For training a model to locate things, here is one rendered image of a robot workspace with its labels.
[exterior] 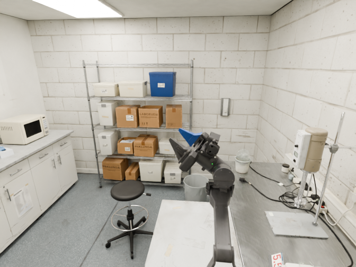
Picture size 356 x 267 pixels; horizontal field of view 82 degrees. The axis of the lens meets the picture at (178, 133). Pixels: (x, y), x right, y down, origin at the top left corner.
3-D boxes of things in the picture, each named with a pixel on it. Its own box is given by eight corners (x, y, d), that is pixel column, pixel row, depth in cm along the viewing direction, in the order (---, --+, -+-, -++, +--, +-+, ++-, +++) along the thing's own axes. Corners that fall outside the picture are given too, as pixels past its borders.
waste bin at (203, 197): (182, 215, 264) (182, 187, 250) (184, 199, 294) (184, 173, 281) (207, 216, 261) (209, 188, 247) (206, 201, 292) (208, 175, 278)
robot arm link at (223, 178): (230, 195, 67) (237, 210, 55) (205, 193, 67) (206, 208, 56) (232, 160, 66) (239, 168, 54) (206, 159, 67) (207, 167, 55)
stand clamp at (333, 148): (309, 152, 110) (311, 143, 109) (299, 145, 121) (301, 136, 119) (358, 154, 108) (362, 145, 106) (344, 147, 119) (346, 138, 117)
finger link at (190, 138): (193, 143, 73) (202, 132, 70) (189, 148, 70) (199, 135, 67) (177, 131, 74) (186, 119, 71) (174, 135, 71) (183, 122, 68)
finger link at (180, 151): (182, 158, 63) (193, 145, 60) (178, 164, 60) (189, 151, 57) (165, 144, 64) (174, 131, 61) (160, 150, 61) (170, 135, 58)
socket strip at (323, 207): (318, 213, 136) (319, 207, 135) (292, 181, 174) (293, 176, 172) (327, 213, 136) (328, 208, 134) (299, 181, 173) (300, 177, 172)
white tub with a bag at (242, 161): (252, 174, 186) (255, 152, 179) (237, 175, 184) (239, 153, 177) (245, 166, 199) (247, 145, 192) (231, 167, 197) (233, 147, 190)
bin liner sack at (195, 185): (182, 215, 263) (182, 187, 250) (184, 199, 294) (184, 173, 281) (208, 216, 260) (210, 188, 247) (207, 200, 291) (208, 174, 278)
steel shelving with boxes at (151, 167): (99, 187, 323) (81, 60, 263) (109, 174, 362) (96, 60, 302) (189, 193, 310) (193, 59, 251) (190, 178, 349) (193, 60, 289)
